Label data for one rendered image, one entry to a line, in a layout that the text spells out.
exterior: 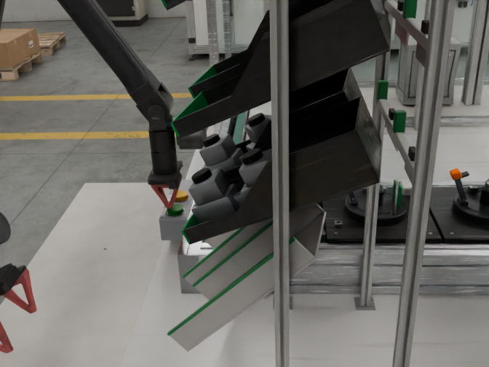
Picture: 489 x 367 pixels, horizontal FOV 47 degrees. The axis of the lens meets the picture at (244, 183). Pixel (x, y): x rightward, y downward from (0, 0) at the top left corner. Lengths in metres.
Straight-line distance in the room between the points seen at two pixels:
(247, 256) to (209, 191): 0.18
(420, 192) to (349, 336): 0.50
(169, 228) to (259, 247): 0.45
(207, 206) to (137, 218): 0.76
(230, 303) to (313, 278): 0.40
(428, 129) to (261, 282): 0.31
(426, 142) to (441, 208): 0.70
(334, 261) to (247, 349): 0.26
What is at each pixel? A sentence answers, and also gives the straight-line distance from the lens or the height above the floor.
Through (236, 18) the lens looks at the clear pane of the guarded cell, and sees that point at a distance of 2.51.
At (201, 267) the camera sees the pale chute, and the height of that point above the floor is 1.04.
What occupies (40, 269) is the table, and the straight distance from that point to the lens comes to 1.42.
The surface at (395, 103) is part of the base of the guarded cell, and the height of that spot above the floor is 0.86.
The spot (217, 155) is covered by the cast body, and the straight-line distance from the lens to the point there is 0.91.
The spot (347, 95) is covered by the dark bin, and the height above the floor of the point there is 1.36.
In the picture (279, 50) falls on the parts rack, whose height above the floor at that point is 1.47.
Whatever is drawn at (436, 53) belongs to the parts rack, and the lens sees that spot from 0.64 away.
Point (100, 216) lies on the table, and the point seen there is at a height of 0.86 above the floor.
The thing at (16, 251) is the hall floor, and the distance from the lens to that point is 3.24.
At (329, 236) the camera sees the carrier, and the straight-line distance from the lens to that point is 1.22.
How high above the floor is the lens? 1.61
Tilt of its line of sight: 27 degrees down
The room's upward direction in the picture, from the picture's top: 2 degrees counter-clockwise
